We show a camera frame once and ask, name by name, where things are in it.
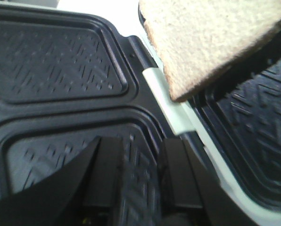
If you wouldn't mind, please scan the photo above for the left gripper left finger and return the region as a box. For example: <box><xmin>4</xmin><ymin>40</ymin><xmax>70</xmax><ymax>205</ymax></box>
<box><xmin>0</xmin><ymin>137</ymin><xmax>124</xmax><ymax>226</ymax></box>

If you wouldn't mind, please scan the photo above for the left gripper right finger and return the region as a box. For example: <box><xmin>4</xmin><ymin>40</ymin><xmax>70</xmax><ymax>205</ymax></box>
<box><xmin>158</xmin><ymin>138</ymin><xmax>256</xmax><ymax>226</ymax></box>

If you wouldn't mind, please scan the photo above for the bread slice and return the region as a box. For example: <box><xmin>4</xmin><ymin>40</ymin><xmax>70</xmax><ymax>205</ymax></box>
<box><xmin>139</xmin><ymin>0</ymin><xmax>281</xmax><ymax>102</ymax></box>

